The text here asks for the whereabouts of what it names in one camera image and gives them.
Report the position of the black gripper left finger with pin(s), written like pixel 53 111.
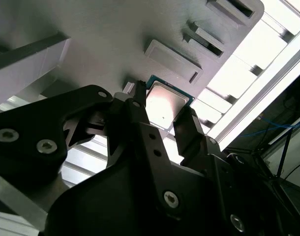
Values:
pixel 24 152

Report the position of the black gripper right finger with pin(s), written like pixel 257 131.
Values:
pixel 189 137

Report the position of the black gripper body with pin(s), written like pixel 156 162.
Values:
pixel 103 209

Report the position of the silver CPU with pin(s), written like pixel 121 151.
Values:
pixel 164 108

